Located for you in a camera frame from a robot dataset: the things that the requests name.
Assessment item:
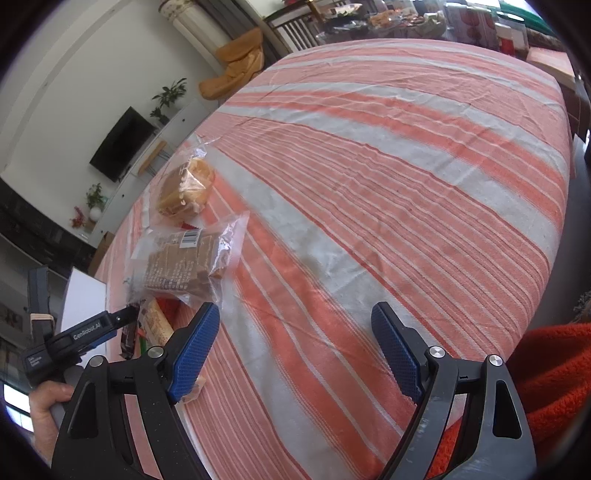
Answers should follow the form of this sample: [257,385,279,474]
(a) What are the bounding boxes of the black flat television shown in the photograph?
[90,107,154,182]

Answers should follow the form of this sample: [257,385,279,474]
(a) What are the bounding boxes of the red fuzzy cushion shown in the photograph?
[424,322,591,480]

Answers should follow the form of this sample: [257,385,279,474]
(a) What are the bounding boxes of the small wooden bench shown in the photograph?
[134,140,174,177]

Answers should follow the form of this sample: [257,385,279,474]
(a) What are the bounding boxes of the orange lounge chair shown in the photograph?
[198,28,264,101]

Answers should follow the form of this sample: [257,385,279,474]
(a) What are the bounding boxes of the white tv cabinet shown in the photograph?
[81,99,211,248]

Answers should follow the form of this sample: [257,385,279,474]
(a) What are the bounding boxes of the person's left hand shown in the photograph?
[29,381,74,464]

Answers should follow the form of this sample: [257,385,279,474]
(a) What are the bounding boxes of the white cardboard box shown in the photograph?
[59,269,107,332]

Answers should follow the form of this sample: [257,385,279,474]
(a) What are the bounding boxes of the brown red date snack bar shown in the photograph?
[180,221,201,230]

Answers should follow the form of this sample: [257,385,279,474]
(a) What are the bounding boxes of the snickers chocolate bar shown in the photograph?
[120,320,138,360]

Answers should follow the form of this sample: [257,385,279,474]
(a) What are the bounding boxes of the dark glass display cabinet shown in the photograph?
[0,180,96,277]

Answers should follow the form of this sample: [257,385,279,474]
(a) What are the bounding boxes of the clear bag brown hawthorn slices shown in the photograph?
[125,212,249,309]

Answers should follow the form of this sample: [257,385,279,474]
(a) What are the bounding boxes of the small dark potted plant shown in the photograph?
[149,107,169,126]

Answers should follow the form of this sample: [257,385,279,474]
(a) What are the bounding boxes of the striped orange white tablecloth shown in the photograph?
[172,39,572,479]

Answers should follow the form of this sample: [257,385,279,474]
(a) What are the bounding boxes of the white standing air conditioner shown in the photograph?
[158,0,230,75]

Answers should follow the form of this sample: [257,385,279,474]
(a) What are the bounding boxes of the cluttered wooden side table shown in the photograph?
[315,1,582,90]

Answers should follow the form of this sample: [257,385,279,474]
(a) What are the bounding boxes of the beige wafer snack packet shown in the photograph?
[139,297,180,347]

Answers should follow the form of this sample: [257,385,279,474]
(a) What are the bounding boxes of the grey curtain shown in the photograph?
[197,0,288,64]

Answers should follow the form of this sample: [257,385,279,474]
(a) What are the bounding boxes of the green plant white vase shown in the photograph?
[86,183,107,223]

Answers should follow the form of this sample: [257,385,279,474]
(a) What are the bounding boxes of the red flower vase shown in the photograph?
[69,206,87,229]

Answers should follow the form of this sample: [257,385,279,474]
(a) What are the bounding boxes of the bagged bread loaf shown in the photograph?
[140,134,215,229]

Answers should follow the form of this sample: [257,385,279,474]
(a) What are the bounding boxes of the dark wooden chair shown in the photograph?
[263,1,322,52]

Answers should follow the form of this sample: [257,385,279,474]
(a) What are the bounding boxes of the large green potted plant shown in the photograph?
[152,77,187,108]

